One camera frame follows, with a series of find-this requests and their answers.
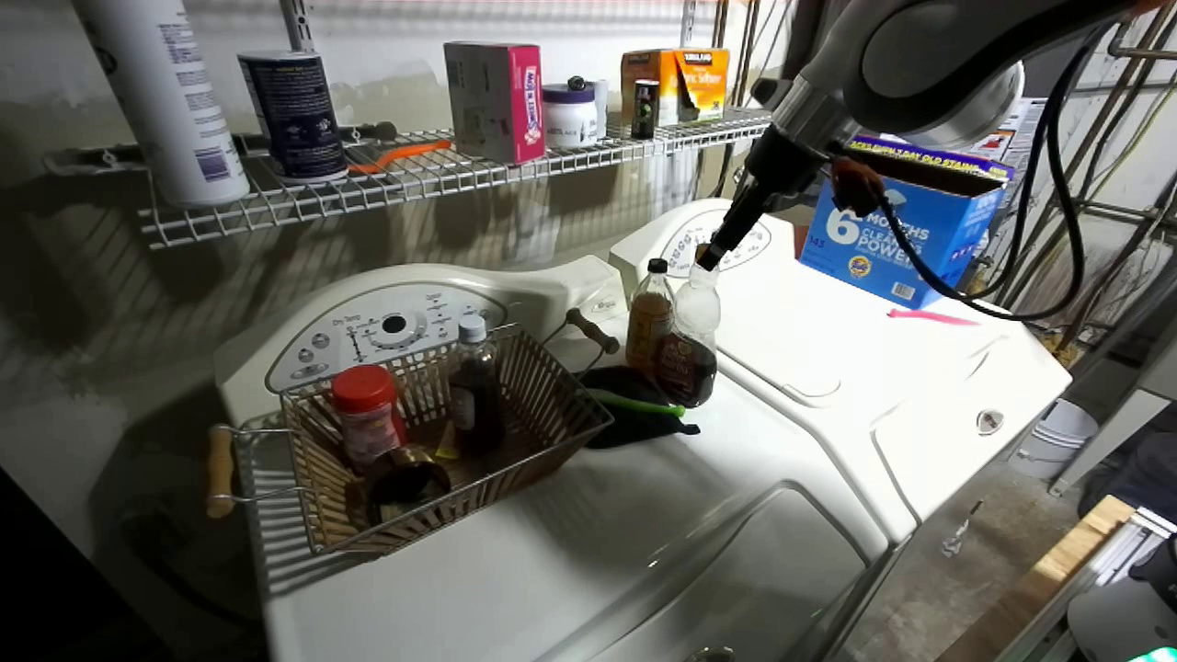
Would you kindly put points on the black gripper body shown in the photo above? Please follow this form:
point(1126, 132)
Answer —
point(783, 170)

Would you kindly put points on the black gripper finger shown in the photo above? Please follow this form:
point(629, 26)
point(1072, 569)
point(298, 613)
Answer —
point(742, 238)
point(720, 245)

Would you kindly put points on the amber liquid bottle black cap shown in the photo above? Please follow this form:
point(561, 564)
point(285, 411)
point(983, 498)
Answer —
point(649, 324)

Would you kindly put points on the white gray robot arm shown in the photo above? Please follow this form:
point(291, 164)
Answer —
point(932, 55)

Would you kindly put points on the dark bottle white cap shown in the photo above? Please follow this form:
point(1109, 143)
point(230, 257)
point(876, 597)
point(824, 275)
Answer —
point(480, 397)

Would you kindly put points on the red cap bottle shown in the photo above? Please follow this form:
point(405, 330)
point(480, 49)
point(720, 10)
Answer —
point(370, 416)

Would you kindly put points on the orange Kirkland box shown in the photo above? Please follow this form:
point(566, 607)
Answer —
point(701, 82)

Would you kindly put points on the blue orange detergent box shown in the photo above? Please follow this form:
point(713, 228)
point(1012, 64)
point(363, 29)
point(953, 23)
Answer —
point(905, 240)

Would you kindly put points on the white washing machine top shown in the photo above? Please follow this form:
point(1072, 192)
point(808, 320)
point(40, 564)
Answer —
point(860, 380)

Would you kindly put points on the white jar dark lid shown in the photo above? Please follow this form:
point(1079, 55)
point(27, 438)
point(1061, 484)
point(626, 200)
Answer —
point(572, 118)

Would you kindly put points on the pink marker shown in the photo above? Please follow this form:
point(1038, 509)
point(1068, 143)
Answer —
point(932, 316)

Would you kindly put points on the pink box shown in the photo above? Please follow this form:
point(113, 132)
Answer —
point(498, 103)

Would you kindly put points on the white top-load washing machine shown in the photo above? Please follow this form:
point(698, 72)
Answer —
point(590, 528)

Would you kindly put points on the orange item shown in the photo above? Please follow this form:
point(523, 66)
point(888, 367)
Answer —
point(405, 157)

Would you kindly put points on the dark blue canister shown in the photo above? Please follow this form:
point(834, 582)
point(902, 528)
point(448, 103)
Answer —
point(297, 116)

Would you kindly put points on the wooden plank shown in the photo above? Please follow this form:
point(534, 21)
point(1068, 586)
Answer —
point(1043, 574)

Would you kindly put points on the white spray can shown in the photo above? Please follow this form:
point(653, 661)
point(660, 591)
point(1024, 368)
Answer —
point(160, 97)

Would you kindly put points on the white slotted shelf rail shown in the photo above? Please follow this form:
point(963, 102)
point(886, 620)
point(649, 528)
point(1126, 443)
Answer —
point(297, 23)

